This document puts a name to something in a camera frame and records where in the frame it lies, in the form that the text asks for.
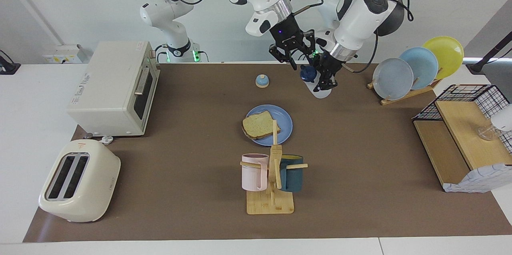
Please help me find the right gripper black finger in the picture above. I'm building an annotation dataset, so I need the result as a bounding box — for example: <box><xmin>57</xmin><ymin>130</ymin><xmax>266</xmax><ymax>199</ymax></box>
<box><xmin>303</xmin><ymin>28</ymin><xmax>318</xmax><ymax>56</ymax></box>
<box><xmin>269</xmin><ymin>44</ymin><xmax>299</xmax><ymax>71</ymax></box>

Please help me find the white bottle with blue cap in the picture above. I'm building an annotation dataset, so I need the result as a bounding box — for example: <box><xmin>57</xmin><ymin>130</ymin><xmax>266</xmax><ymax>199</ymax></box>
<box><xmin>300</xmin><ymin>65</ymin><xmax>332</xmax><ymax>99</ymax></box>

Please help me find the toasted bread slice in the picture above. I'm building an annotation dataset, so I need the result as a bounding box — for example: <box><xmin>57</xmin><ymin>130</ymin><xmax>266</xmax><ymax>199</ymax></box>
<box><xmin>242</xmin><ymin>111</ymin><xmax>281</xmax><ymax>140</ymax></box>

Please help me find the blue round plate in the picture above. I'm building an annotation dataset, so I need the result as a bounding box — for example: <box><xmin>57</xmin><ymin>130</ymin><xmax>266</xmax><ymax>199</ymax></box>
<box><xmin>244</xmin><ymin>104</ymin><xmax>293</xmax><ymax>146</ymax></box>

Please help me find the pale grey plate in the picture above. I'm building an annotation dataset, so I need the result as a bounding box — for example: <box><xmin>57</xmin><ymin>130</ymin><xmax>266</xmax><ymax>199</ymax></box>
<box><xmin>372</xmin><ymin>58</ymin><xmax>414</xmax><ymax>100</ymax></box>

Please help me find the wooden plate rack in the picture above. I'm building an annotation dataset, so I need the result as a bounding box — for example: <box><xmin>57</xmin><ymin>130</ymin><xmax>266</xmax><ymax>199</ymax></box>
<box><xmin>367</xmin><ymin>78</ymin><xmax>442</xmax><ymax>106</ymax></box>

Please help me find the light blue plate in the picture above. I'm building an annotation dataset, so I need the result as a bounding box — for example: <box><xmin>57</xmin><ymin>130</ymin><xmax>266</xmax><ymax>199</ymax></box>
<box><xmin>399</xmin><ymin>47</ymin><xmax>439</xmax><ymax>90</ymax></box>

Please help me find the yellow plate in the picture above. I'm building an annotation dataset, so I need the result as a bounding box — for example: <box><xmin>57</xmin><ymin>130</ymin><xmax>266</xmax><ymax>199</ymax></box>
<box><xmin>422</xmin><ymin>36</ymin><xmax>464</xmax><ymax>80</ymax></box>

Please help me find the dark teal mug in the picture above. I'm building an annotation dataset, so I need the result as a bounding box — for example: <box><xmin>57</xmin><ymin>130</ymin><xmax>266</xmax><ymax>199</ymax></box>
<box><xmin>279</xmin><ymin>155</ymin><xmax>304</xmax><ymax>192</ymax></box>

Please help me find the pink ribbed mug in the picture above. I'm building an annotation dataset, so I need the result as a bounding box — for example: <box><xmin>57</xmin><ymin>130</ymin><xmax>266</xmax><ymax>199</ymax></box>
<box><xmin>242</xmin><ymin>153</ymin><xmax>269</xmax><ymax>192</ymax></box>

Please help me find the wooden mug rack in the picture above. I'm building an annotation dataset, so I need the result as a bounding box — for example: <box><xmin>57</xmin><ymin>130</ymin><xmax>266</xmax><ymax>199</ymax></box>
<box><xmin>240</xmin><ymin>120</ymin><xmax>308</xmax><ymax>215</ymax></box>

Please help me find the clear glass cup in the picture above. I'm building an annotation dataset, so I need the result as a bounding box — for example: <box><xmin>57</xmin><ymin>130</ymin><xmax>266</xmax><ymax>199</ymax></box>
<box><xmin>478</xmin><ymin>125</ymin><xmax>498</xmax><ymax>141</ymax></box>

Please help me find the brown table mat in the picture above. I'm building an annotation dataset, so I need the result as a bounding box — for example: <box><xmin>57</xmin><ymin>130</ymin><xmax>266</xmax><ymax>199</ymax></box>
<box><xmin>23</xmin><ymin>63</ymin><xmax>512</xmax><ymax>243</ymax></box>

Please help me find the white rounded object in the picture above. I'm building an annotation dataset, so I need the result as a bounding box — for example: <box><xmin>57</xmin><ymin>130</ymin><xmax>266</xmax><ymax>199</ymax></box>
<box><xmin>491</xmin><ymin>104</ymin><xmax>512</xmax><ymax>132</ymax></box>

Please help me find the white checkered cloth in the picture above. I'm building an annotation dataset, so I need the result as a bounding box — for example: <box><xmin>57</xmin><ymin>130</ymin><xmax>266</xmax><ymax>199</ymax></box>
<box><xmin>443</xmin><ymin>163</ymin><xmax>512</xmax><ymax>193</ymax></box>

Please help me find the white toaster oven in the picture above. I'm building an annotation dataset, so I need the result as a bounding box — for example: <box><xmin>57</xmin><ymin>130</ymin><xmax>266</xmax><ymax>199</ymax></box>
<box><xmin>66</xmin><ymin>41</ymin><xmax>160</xmax><ymax>137</ymax></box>

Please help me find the cream two-slot toaster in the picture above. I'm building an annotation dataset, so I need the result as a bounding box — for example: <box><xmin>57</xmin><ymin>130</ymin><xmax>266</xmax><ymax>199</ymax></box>
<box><xmin>38</xmin><ymin>139</ymin><xmax>121</xmax><ymax>223</ymax></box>

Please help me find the black desk device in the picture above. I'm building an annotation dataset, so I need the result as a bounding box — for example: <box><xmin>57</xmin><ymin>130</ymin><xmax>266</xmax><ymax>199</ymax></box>
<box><xmin>0</xmin><ymin>50</ymin><xmax>21</xmax><ymax>75</ymax></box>

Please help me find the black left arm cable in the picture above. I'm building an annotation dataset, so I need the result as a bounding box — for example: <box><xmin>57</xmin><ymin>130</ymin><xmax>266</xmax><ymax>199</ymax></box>
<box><xmin>341</xmin><ymin>0</ymin><xmax>414</xmax><ymax>74</ymax></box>

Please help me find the black right base cable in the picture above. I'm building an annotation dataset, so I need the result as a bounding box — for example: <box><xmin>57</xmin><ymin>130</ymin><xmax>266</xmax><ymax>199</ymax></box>
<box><xmin>154</xmin><ymin>43</ymin><xmax>168</xmax><ymax>63</ymax></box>

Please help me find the wooden shelf with wire basket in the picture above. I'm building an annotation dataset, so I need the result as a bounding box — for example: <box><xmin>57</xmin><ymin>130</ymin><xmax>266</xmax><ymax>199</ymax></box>
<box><xmin>412</xmin><ymin>84</ymin><xmax>512</xmax><ymax>191</ymax></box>

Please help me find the white wall outlet box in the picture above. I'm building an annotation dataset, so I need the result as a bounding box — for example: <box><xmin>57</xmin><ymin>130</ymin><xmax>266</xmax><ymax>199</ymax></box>
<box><xmin>43</xmin><ymin>44</ymin><xmax>82</xmax><ymax>64</ymax></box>

